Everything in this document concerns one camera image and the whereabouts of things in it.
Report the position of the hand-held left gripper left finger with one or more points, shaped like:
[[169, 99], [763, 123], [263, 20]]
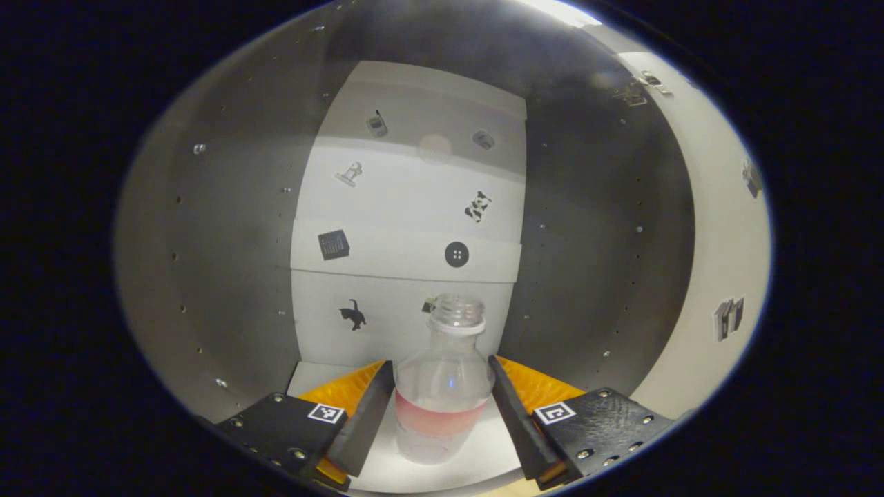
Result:
[[362, 421]]

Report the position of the clear plastic bottle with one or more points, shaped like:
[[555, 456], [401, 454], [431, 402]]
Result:
[[442, 386]]

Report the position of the long ceiling light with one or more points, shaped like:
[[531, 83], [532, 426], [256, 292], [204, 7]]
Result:
[[559, 10]]

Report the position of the dark grey cabinet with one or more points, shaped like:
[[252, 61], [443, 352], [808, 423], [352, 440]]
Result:
[[235, 241]]

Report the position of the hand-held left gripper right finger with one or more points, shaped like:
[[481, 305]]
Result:
[[514, 421]]

